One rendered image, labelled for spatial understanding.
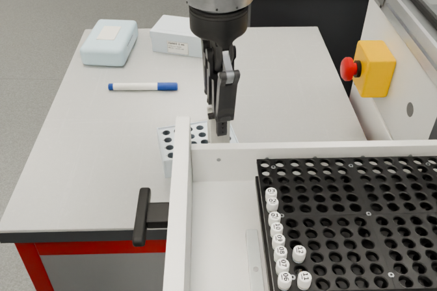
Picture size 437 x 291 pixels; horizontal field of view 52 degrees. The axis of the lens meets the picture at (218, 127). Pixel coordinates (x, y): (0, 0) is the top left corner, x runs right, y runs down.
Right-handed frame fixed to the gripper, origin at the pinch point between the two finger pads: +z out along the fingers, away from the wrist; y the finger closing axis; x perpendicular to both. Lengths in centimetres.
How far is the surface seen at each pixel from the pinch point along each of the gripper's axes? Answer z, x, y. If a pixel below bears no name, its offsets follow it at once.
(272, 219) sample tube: -7.5, -0.4, 24.8
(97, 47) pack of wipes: 3.3, -17.5, -36.1
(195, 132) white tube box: 4.1, -2.8, -4.6
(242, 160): -3.7, 0.3, 11.8
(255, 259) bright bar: -1.1, -1.9, 24.8
